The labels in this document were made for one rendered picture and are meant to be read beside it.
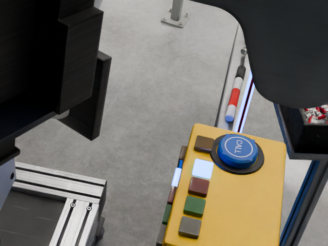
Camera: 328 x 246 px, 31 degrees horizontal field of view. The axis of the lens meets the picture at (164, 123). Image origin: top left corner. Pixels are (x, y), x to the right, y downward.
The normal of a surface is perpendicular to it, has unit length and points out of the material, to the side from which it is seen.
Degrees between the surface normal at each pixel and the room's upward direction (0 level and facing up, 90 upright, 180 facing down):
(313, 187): 90
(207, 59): 0
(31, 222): 0
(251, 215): 0
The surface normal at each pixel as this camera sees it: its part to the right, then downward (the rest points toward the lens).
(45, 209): 0.11, -0.73
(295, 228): 0.05, 0.69
